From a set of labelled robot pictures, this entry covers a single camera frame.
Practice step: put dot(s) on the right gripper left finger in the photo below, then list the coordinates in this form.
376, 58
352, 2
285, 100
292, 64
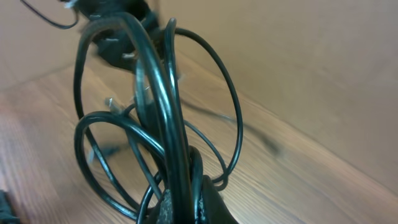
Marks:
163, 211

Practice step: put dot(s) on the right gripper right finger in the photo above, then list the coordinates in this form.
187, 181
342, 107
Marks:
213, 209

